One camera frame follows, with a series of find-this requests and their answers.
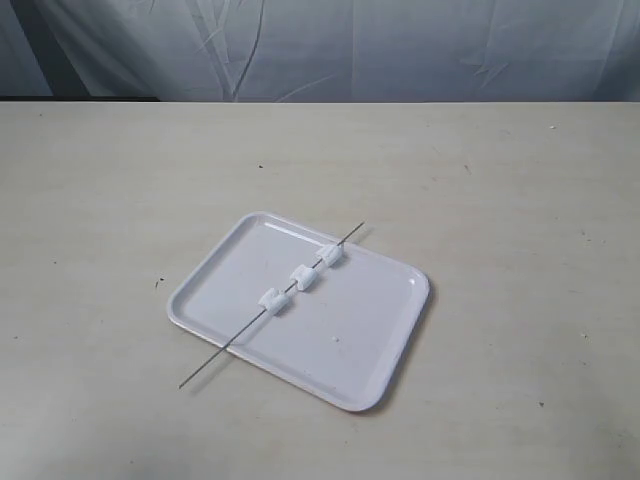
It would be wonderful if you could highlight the white marshmallow piece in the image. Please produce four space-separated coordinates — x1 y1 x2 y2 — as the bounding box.
316 244 344 268
290 264 318 291
258 288 290 316

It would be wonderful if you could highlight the thin metal skewer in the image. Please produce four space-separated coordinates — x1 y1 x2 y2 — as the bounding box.
178 222 366 391

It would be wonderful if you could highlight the white rectangular plastic tray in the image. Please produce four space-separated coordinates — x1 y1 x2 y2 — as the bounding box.
167 212 430 412

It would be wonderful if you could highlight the white backdrop curtain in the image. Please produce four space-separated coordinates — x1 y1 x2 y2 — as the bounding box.
1 1 639 103

